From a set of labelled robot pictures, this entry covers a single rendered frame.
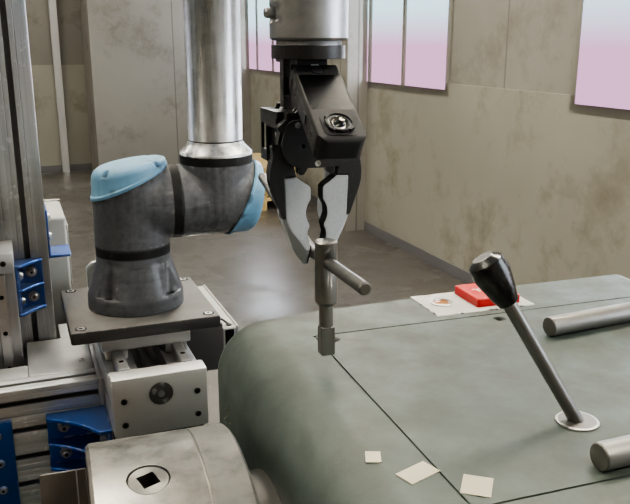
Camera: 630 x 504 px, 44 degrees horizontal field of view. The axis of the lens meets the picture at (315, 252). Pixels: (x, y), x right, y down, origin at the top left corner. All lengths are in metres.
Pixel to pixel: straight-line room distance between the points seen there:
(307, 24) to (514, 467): 0.42
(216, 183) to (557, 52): 3.44
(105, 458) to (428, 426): 0.27
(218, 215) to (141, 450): 0.60
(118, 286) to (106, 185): 0.15
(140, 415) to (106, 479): 0.49
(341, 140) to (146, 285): 0.61
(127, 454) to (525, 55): 4.21
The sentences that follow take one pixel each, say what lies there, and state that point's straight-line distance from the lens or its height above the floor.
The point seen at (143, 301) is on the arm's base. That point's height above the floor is 1.19.
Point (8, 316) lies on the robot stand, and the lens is 1.32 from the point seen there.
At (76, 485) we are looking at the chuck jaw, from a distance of 0.74.
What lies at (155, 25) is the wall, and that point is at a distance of 9.43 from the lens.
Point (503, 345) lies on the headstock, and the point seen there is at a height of 1.25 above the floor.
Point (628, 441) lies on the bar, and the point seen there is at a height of 1.28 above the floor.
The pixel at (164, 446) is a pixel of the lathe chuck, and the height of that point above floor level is 1.24.
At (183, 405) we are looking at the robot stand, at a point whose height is 1.06.
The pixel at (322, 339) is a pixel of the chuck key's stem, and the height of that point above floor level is 1.29.
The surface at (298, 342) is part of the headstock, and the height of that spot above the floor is 1.25.
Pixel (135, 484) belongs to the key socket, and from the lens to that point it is 0.65.
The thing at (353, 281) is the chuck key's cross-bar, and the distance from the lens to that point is 0.66.
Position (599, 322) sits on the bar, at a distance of 0.93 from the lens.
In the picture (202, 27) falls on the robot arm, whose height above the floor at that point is 1.59.
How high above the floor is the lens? 1.57
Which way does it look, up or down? 15 degrees down
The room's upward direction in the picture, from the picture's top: straight up
